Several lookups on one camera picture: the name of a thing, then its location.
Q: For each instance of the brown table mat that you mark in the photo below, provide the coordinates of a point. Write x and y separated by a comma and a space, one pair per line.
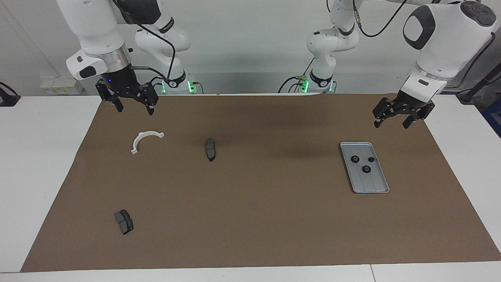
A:
254, 215

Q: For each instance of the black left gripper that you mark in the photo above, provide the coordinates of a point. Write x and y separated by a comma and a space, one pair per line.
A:
411, 102

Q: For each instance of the wide grey brake pad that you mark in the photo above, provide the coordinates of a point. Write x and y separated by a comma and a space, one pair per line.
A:
124, 223

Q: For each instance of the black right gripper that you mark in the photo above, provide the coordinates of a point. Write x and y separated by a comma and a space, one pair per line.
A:
123, 84

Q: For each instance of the black stand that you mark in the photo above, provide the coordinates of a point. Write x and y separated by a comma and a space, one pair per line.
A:
483, 84

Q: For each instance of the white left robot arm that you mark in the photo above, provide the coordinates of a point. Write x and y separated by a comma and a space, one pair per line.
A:
446, 35

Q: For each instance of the narrow dark brake pad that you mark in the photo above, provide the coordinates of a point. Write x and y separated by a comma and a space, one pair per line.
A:
210, 150

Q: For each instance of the large black bearing gear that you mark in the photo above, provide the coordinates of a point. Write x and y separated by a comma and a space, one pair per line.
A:
355, 158
366, 169

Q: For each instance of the blue crate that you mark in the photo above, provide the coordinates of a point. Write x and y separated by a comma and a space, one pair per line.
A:
494, 117

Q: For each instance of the white curved plastic bracket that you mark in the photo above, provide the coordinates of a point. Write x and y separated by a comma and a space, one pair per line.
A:
137, 140

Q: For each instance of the silver metal tray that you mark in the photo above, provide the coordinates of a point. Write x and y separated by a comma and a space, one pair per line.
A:
372, 184

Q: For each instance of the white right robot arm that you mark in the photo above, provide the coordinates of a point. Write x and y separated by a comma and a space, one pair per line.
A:
94, 27

